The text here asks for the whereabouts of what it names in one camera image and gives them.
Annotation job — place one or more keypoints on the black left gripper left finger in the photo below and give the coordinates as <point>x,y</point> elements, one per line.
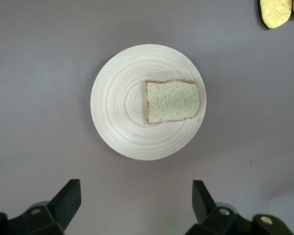
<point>44,218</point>

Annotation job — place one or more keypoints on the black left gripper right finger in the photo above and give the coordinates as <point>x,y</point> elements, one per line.
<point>218,220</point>

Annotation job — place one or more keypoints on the slice of brown toast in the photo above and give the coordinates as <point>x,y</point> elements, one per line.
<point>174,102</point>

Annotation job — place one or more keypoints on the round wooden plate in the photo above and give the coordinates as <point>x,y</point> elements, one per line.
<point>120,110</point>

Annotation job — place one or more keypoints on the table cover sheet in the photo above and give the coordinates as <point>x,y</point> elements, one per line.
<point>39,98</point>

